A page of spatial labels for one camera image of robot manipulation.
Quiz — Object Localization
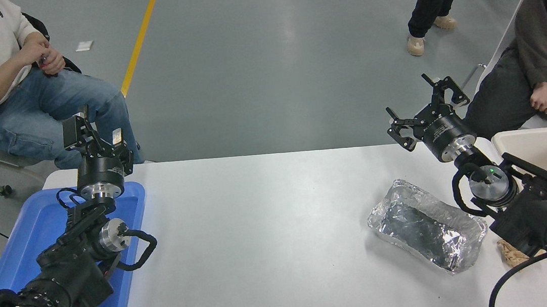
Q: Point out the person's left hand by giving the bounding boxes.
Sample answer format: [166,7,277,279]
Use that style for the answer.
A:
[17,38,52,68]

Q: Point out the white chair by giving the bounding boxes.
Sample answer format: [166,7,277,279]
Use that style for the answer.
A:
[453,0,547,137]

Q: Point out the person's right hand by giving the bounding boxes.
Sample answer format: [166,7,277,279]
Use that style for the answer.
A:
[528,81,547,117]
[36,46,67,77]

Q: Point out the blue plastic tray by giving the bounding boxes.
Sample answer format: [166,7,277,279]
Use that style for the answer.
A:
[0,180,158,307]

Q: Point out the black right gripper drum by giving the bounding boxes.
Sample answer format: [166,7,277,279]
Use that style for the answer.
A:
[418,111,477,159]

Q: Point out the crumpled tan paper ball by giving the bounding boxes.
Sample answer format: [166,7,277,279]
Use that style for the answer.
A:
[496,236,531,269]

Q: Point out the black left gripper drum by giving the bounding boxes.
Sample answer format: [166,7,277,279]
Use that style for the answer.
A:
[73,150,127,191]

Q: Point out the crinkled foil tray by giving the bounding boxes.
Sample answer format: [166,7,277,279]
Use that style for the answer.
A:
[363,170,492,283]

